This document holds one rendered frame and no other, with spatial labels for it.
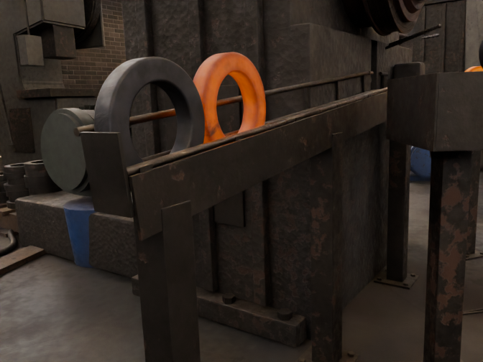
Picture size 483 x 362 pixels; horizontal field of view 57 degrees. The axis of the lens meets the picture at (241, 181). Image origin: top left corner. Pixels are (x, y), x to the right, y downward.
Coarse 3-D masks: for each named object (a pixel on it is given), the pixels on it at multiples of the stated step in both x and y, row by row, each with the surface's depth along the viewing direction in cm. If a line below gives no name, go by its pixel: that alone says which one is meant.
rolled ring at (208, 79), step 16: (208, 64) 71; (224, 64) 72; (240, 64) 76; (208, 80) 69; (240, 80) 80; (256, 80) 80; (208, 96) 69; (256, 96) 81; (208, 112) 70; (256, 112) 81; (208, 128) 70; (240, 128) 82
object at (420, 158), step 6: (414, 150) 335; (420, 150) 334; (426, 150) 333; (414, 156) 336; (420, 156) 335; (426, 156) 334; (414, 162) 337; (420, 162) 336; (426, 162) 335; (414, 168) 338; (420, 168) 337; (426, 168) 335; (414, 174) 360; (420, 174) 337; (426, 174) 336; (414, 180) 352; (420, 180) 351; (426, 180) 350
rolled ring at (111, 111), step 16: (128, 64) 57; (144, 64) 58; (160, 64) 60; (176, 64) 63; (112, 80) 56; (128, 80) 56; (144, 80) 58; (160, 80) 61; (176, 80) 63; (192, 80) 66; (112, 96) 54; (128, 96) 56; (176, 96) 65; (192, 96) 66; (96, 112) 55; (112, 112) 54; (128, 112) 56; (176, 112) 68; (192, 112) 66; (96, 128) 56; (112, 128) 54; (128, 128) 56; (192, 128) 67; (128, 144) 57; (176, 144) 68; (192, 144) 67; (128, 160) 57
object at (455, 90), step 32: (416, 96) 85; (448, 96) 77; (480, 96) 77; (416, 128) 86; (448, 128) 78; (480, 128) 78; (448, 160) 91; (448, 192) 93; (448, 224) 94; (448, 256) 95; (448, 288) 96; (448, 320) 98; (448, 352) 99
